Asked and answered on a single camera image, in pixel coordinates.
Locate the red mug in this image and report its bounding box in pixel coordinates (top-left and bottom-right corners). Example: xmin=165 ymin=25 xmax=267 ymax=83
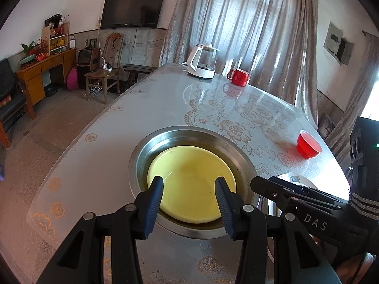
xmin=226 ymin=69 xmax=250 ymax=87

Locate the black speaker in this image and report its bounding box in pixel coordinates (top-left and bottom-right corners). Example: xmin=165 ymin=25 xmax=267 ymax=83
xmin=77 ymin=47 xmax=99 ymax=89

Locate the yellow plate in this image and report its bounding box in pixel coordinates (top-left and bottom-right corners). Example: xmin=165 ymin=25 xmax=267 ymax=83
xmin=147 ymin=145 xmax=237 ymax=225

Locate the black wall television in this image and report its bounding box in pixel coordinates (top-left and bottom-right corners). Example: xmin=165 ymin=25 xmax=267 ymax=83
xmin=101 ymin=0 xmax=166 ymax=30

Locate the wooden desk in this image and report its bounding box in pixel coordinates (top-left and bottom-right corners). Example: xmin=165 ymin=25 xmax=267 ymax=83
xmin=15 ymin=48 xmax=77 ymax=119

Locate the person's right forearm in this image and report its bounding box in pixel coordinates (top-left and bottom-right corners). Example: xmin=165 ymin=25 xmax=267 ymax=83
xmin=334 ymin=251 xmax=379 ymax=284

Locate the black armchair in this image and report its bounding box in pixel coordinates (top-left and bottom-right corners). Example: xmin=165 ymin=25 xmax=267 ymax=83
xmin=0 ymin=58 xmax=27 ymax=150

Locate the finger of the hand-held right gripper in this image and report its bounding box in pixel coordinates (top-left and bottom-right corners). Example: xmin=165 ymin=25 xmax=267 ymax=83
xmin=268 ymin=176 xmax=344 ymax=206
xmin=250 ymin=176 xmax=345 ymax=213

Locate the wooden chair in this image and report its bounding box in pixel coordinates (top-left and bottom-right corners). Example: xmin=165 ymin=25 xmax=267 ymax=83
xmin=85 ymin=33 xmax=125 ymax=105

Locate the white dragon-print plate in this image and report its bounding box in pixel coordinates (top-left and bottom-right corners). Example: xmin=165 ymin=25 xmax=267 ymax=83
xmin=266 ymin=172 xmax=322 ymax=261

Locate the pink bag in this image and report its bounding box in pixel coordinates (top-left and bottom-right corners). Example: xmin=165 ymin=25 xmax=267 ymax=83
xmin=66 ymin=67 xmax=79 ymax=91

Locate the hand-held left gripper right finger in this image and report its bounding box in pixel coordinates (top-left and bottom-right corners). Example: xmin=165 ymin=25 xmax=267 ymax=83
xmin=214 ymin=177 xmax=341 ymax=284

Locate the stainless steel bowl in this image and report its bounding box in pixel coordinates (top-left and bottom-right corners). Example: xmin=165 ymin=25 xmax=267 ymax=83
xmin=128 ymin=126 xmax=257 ymax=240

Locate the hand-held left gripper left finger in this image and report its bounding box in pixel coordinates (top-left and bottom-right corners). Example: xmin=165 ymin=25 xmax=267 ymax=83
xmin=36 ymin=176 xmax=164 ymax=284

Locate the wooden desktop shelf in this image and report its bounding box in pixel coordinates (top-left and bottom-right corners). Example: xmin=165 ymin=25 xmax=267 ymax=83
xmin=41 ymin=21 xmax=70 ymax=57

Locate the dark wooden bench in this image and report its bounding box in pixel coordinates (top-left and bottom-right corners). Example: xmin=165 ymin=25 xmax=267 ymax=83
xmin=123 ymin=64 xmax=157 ymax=91

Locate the grey wall electrical box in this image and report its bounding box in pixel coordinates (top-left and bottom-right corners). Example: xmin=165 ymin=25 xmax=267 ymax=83
xmin=323 ymin=21 xmax=354 ymax=66

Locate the beige door curtain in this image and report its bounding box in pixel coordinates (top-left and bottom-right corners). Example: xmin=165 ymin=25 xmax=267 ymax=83
xmin=324 ymin=31 xmax=379 ymax=166

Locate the white glass electric kettle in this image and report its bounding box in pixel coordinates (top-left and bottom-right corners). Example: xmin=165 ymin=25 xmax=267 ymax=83
xmin=181 ymin=43 xmax=220 ymax=79

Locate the red plastic bowl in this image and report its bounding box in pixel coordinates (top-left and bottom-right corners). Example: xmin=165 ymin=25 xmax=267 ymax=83
xmin=296 ymin=129 xmax=323 ymax=159

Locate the beige window curtain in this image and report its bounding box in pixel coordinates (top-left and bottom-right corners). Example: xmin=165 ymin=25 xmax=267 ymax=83
xmin=160 ymin=0 xmax=322 ymax=125

